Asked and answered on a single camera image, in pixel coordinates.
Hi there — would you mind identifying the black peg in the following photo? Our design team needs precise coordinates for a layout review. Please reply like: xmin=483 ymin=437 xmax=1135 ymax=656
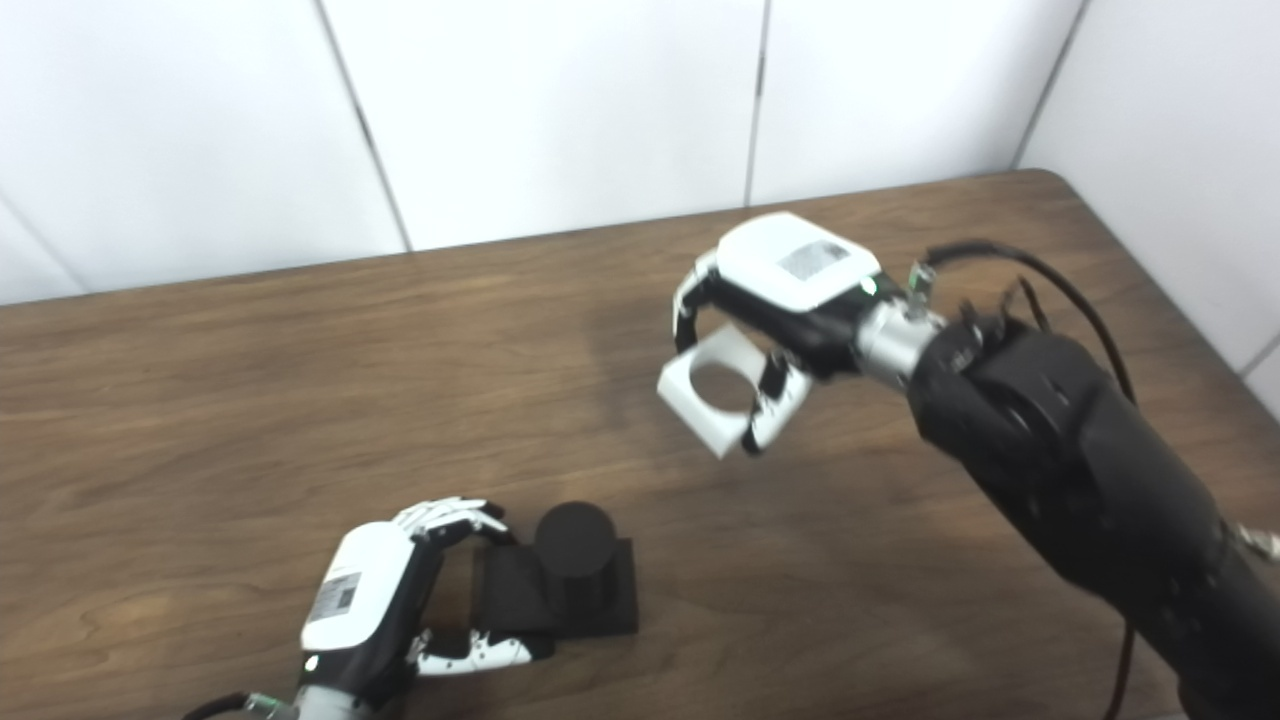
xmin=470 ymin=501 xmax=641 ymax=641

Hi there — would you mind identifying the thin right arm wire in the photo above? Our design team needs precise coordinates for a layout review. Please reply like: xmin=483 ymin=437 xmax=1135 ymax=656
xmin=1000 ymin=277 xmax=1053 ymax=333

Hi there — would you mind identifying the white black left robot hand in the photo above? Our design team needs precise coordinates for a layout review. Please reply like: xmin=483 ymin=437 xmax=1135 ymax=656
xmin=300 ymin=497 xmax=556 ymax=701

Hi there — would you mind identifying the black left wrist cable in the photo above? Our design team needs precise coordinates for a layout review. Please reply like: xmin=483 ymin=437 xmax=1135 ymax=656
xmin=180 ymin=692 xmax=276 ymax=720

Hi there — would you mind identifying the white square piece with hole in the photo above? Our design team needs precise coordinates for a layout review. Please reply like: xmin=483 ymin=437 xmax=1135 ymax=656
xmin=657 ymin=325 xmax=816 ymax=461

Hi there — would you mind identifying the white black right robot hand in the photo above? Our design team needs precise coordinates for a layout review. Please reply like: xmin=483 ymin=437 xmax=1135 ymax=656
xmin=672 ymin=212 xmax=901 ymax=456

